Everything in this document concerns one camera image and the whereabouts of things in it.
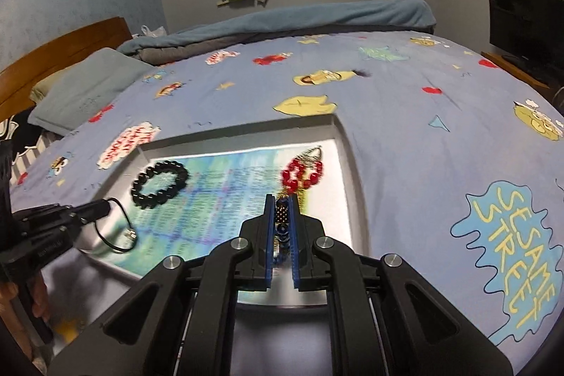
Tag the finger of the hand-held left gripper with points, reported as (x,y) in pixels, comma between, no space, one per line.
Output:
(94,209)

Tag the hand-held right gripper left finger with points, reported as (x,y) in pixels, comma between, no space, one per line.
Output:
(268,235)

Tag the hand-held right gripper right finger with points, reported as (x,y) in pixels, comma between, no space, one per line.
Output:
(296,244)

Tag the red beaded tassel charm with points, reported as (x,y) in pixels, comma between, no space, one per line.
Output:
(291,175)

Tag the grey cardboard tray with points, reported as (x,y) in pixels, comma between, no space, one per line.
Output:
(348,164)

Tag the person's left hand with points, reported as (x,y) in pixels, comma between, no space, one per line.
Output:
(42,301)

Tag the printed blue-green paper sheet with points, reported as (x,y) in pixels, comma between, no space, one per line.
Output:
(211,191)

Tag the black white striped cloth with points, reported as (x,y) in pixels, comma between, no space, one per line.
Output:
(26,147)

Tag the grey-blue pillow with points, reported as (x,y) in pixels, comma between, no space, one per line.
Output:
(88,89)

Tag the pale yellow pillow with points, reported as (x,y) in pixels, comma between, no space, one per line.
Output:
(44,87)

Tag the printed blue bed sheet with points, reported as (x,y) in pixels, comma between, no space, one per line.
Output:
(396,138)

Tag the wooden headboard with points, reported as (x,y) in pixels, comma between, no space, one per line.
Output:
(44,59)

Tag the folded grey blanket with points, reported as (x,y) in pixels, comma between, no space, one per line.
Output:
(167,54)

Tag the white plastic bag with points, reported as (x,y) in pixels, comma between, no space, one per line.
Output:
(152,31)

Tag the folded blue blanket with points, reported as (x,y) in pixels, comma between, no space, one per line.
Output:
(308,17)

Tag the black flat screen monitor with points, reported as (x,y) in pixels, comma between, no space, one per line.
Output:
(524,23)

